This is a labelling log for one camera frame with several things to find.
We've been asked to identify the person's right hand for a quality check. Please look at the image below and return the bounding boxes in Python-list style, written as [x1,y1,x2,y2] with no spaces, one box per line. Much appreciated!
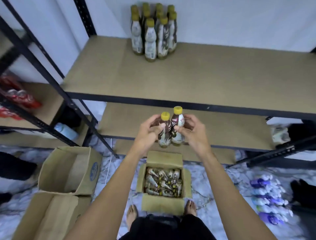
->
[174,114,211,159]

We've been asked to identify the person's left hand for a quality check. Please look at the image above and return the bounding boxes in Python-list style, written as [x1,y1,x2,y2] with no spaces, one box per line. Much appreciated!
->
[134,114,166,157]

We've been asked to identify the brown yellow-capped drink bottle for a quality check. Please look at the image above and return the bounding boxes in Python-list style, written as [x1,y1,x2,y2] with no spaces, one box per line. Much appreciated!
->
[156,111,172,149]
[170,106,186,147]

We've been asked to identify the person's right forearm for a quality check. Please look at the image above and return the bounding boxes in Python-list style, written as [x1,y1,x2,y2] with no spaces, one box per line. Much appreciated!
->
[195,150,278,240]

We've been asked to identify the person's left forearm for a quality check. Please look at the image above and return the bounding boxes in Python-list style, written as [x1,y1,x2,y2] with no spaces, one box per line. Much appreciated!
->
[64,146,151,240]

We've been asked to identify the black metal shelf rack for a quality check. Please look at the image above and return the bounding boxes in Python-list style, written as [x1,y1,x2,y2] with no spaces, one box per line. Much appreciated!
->
[0,0,316,171]

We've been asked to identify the tan shelf board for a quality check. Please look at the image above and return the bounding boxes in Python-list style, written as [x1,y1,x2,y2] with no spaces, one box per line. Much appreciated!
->
[61,35,316,110]
[98,102,276,151]

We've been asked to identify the pile of boxed drink bottles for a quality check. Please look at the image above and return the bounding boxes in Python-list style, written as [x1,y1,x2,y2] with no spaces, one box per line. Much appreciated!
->
[144,167,183,198]

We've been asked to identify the small cardboard box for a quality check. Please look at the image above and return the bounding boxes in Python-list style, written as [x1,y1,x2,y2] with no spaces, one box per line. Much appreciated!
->
[135,150,193,216]

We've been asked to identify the person's right foot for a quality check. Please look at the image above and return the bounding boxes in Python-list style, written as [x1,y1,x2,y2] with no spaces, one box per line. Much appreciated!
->
[184,200,198,217]

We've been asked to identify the person's foot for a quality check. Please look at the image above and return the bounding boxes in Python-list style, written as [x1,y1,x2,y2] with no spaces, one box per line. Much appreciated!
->
[126,204,139,232]
[184,200,198,217]

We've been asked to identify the empty cardboard box blue print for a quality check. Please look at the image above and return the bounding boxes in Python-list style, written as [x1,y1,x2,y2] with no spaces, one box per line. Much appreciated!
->
[37,146,103,198]

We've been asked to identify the group of standing drink bottles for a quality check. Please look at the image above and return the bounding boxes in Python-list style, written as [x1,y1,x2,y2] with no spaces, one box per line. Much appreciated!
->
[130,2,178,62]

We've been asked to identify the person's left foot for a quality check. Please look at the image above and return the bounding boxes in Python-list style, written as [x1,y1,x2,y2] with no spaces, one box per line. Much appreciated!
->
[126,204,139,232]

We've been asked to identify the pale blue plastic bottle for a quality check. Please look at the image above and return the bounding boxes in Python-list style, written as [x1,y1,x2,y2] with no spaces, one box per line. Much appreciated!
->
[54,122,79,141]

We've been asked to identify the person's black shorts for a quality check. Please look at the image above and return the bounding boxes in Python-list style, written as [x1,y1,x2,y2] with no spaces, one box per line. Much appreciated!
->
[125,214,217,240]

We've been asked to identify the white printed packet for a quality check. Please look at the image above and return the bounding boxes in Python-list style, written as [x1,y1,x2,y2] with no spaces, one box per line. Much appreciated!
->
[270,125,291,147]

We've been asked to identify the group of purple detergent bottles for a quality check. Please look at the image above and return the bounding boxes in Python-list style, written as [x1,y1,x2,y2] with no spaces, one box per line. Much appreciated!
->
[249,174,294,226]

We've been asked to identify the black dark object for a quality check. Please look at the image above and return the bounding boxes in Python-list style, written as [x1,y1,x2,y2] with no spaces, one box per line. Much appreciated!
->
[287,121,316,142]

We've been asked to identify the black metal side rack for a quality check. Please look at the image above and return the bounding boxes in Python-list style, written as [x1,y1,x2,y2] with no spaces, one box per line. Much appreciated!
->
[0,0,83,149]

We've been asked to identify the large open cardboard box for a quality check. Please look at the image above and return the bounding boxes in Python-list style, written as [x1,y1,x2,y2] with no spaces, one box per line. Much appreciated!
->
[12,190,92,240]

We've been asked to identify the black bag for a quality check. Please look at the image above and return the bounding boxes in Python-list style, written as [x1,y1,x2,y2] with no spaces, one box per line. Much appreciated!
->
[290,179,316,213]

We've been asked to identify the pack of red drink bottles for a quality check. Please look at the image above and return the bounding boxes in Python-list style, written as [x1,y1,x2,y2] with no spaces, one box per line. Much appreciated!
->
[0,74,42,121]

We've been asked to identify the black cloth bundle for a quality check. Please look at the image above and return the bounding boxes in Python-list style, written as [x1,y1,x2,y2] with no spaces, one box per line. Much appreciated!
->
[0,151,38,181]

